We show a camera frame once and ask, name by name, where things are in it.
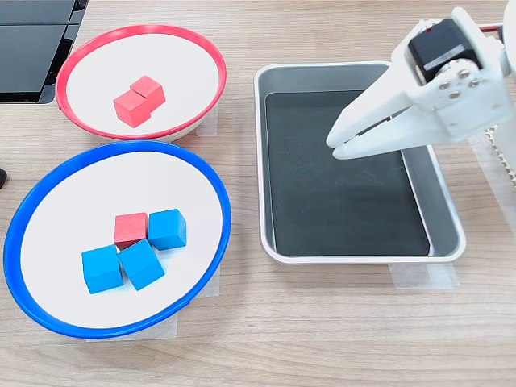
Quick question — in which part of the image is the black tray mat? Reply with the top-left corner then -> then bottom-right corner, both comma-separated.
264,89 -> 431,257

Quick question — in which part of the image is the red cube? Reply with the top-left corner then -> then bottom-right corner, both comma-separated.
129,75 -> 166,113
113,89 -> 152,129
113,212 -> 150,252

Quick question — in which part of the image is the red-rimmed white plate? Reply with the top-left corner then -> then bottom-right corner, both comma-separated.
55,24 -> 227,143

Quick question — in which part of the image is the pale perforated base plate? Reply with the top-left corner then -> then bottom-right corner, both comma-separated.
485,125 -> 516,189

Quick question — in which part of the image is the steel tray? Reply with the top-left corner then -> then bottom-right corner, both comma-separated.
253,60 -> 468,266

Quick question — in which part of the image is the blue-rimmed white plate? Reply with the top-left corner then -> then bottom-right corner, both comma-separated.
2,139 -> 232,339

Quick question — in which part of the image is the clear tape strip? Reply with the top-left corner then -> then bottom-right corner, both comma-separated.
196,264 -> 221,298
196,101 -> 219,137
389,261 -> 460,289
467,132 -> 516,239

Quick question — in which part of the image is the blue cube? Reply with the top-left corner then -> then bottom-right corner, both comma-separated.
117,239 -> 166,292
147,208 -> 188,252
81,244 -> 125,295

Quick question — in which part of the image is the black glossy panel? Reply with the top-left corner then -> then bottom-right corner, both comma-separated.
0,0 -> 89,26
0,23 -> 81,105

